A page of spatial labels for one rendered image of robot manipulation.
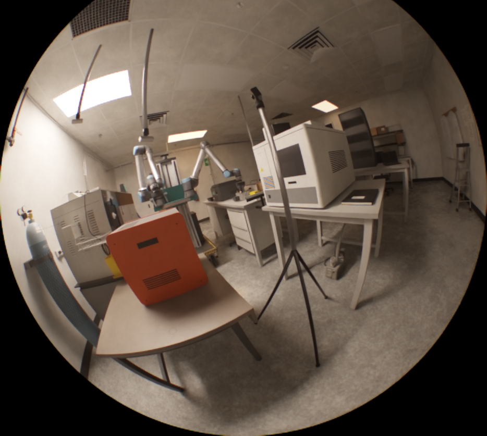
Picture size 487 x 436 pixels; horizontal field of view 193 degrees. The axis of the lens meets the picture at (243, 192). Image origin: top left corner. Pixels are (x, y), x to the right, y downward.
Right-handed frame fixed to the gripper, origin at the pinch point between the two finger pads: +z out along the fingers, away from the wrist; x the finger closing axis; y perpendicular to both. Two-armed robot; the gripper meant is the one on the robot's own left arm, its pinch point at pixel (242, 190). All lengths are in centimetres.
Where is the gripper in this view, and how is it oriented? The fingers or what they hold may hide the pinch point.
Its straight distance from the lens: 210.2
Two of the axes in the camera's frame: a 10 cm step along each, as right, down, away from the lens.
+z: 2.5, 9.6, 1.1
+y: 5.6, -2.3, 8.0
